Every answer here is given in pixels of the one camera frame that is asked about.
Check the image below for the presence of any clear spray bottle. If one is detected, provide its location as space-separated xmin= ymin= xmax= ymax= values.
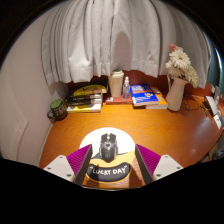
xmin=122 ymin=76 xmax=132 ymax=100

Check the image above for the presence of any green mug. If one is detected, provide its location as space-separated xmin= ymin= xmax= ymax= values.
xmin=46 ymin=98 xmax=69 ymax=122

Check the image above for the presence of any round white yellow mouse pad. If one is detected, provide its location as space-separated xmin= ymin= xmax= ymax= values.
xmin=79 ymin=127 xmax=137 ymax=184

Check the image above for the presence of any white pleated curtain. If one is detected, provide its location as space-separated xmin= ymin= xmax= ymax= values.
xmin=41 ymin=0 xmax=212 ymax=90

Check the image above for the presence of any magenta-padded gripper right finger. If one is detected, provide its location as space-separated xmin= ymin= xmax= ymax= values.
xmin=134 ymin=143 xmax=184 ymax=185

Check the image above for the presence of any reddish brown book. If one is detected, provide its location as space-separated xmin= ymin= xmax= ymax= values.
xmin=105 ymin=94 xmax=134 ymax=106

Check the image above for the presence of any white ceramic vase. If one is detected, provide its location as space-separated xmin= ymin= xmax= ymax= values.
xmin=165 ymin=76 xmax=190 ymax=112

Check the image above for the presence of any white angled device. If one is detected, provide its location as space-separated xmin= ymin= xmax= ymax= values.
xmin=204 ymin=95 xmax=220 ymax=117

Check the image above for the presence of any black cable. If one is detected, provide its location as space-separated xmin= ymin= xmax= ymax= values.
xmin=181 ymin=94 xmax=210 ymax=113

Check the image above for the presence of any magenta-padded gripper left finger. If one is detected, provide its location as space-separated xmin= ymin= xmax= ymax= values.
xmin=43 ymin=143 xmax=94 ymax=186

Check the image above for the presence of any grey angular computer mouse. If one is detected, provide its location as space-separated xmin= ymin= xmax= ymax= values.
xmin=99 ymin=132 xmax=118 ymax=164

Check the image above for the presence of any beige lidded tumbler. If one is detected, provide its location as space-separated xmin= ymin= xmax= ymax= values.
xmin=107 ymin=68 xmax=125 ymax=98

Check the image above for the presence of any orange cover book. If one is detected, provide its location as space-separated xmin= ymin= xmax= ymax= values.
xmin=145 ymin=86 xmax=169 ymax=108

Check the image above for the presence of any thick white book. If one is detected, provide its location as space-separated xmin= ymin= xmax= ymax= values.
xmin=145 ymin=103 xmax=169 ymax=111

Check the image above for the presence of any pale flat book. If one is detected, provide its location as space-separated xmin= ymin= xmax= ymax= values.
xmin=66 ymin=103 xmax=103 ymax=114

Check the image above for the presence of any blue cover book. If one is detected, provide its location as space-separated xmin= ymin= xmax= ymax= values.
xmin=129 ymin=83 xmax=160 ymax=108

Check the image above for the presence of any white flower bunch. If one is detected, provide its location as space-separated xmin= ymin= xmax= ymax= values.
xmin=165 ymin=44 xmax=200 ymax=89

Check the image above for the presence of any small white box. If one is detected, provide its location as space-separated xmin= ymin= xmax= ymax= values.
xmin=213 ymin=114 xmax=223 ymax=131

